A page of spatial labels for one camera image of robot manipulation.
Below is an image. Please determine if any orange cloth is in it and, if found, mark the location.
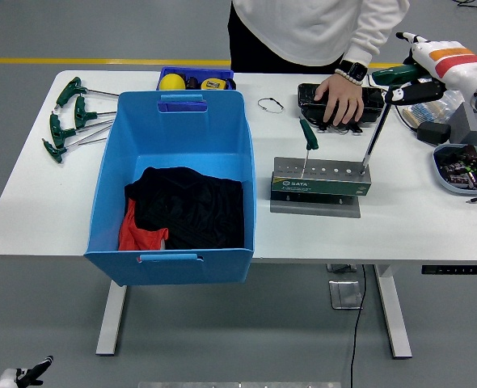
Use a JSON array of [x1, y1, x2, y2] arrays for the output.
[[118, 197, 170, 251]]

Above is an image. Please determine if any black table control panel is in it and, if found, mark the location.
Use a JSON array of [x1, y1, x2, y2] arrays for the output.
[[420, 264, 477, 276]]

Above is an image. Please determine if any taped component strip bundle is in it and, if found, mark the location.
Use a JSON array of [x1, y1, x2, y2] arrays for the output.
[[403, 100, 452, 127]]

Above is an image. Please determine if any person's left hand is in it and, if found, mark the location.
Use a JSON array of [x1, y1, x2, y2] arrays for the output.
[[314, 74, 365, 127]]

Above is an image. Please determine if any black power adapter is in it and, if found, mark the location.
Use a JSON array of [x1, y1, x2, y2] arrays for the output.
[[416, 120, 452, 146]]

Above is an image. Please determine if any white table leg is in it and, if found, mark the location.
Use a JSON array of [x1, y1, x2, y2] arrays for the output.
[[374, 264, 413, 360], [95, 280, 128, 356]]

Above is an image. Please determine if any small dark blue tray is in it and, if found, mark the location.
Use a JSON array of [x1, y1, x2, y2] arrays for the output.
[[156, 66, 236, 92]]

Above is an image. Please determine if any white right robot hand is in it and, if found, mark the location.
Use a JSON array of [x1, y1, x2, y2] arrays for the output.
[[385, 31, 477, 107]]

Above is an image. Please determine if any black cloth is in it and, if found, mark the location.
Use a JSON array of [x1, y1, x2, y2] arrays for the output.
[[124, 166, 246, 251]]

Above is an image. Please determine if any grey box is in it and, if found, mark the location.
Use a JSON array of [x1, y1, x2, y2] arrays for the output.
[[448, 101, 477, 146]]

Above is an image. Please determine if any white bead bracelet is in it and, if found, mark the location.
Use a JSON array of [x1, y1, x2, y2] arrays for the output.
[[334, 67, 364, 86]]

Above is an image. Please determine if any grey-blue bowl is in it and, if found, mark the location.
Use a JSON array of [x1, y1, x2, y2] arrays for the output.
[[432, 144, 477, 197]]

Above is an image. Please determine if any person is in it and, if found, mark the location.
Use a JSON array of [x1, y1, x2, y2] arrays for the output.
[[227, 0, 399, 127]]

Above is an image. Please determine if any yellow ball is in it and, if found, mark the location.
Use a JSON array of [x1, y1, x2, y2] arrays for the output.
[[158, 73, 187, 91]]

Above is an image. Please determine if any grey metal wrench stand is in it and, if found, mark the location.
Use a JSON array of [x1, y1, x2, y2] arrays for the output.
[[269, 157, 374, 218]]

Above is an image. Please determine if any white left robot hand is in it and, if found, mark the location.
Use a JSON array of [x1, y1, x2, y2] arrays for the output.
[[0, 355, 55, 388]]

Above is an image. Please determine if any large green T-handle hex wrench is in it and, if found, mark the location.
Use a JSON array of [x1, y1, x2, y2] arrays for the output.
[[361, 63, 425, 169]]

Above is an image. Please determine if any black flat glossy device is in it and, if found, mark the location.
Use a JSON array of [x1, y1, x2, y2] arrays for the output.
[[298, 82, 387, 122]]

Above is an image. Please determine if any large blue plastic bin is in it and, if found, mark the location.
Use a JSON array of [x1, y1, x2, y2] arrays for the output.
[[83, 90, 258, 287]]

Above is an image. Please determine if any black wrist watch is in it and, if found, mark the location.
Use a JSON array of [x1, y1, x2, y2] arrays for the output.
[[338, 59, 369, 82]]

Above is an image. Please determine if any yellow tape measure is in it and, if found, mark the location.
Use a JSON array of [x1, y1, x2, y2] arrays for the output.
[[200, 77, 238, 91]]

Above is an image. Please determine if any black floor cable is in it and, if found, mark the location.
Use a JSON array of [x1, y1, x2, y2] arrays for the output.
[[452, 0, 477, 17], [348, 264, 367, 388]]

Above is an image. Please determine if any clear plastic bag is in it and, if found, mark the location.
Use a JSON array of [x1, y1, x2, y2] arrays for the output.
[[402, 86, 466, 122]]

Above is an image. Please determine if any small green T-handle hex wrench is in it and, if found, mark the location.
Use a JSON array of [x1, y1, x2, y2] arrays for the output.
[[298, 117, 320, 178]]

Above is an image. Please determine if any black bracket mount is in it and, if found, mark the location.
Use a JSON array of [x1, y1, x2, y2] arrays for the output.
[[304, 112, 364, 134]]

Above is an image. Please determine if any wire loop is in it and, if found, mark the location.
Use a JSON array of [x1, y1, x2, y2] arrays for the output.
[[257, 97, 285, 116]]

